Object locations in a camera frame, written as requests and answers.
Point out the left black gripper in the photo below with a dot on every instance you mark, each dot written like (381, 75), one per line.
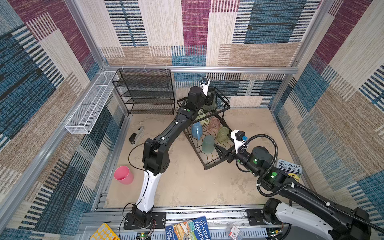
(210, 100)

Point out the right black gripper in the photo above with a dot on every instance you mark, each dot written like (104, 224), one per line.
(229, 151)

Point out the translucent teal plastic cup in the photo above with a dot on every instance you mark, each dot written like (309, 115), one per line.
(208, 144)

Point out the light green ceramic mug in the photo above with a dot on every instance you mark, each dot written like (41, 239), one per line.
(202, 118)

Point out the clear green plastic cup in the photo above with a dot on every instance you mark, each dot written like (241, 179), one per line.
(210, 104)
(222, 135)

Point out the clear pink plastic cup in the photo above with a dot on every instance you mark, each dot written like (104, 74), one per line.
(214, 125)

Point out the blue speckled ceramic mug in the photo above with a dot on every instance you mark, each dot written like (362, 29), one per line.
(197, 130)

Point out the opaque pink plastic cup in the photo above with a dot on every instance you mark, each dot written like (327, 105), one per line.
(123, 175)

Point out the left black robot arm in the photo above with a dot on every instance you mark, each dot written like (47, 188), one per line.
(156, 158)

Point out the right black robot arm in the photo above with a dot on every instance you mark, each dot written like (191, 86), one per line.
(290, 202)

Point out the black two-tier dish rack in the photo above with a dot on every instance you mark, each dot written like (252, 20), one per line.
(211, 160)

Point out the black mesh shelf unit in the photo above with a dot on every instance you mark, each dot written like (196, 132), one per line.
(146, 91)

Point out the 143-storey treehouse book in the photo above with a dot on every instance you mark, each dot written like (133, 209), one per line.
(293, 170)

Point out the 91-storey treehouse book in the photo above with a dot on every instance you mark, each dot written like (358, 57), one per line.
(195, 229)

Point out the small clear plastic packet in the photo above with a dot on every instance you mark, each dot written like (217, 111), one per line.
(233, 232)

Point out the black silver stapler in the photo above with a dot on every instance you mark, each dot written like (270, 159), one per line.
(135, 137)

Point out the yellow patterned card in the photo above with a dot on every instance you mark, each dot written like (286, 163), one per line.
(104, 232)

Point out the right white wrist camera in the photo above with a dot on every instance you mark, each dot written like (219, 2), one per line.
(240, 141)

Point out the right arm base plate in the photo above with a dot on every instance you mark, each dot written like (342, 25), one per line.
(255, 217)

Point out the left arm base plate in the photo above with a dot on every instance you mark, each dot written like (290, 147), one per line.
(157, 221)

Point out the white wire wall basket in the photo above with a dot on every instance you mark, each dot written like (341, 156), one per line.
(89, 110)

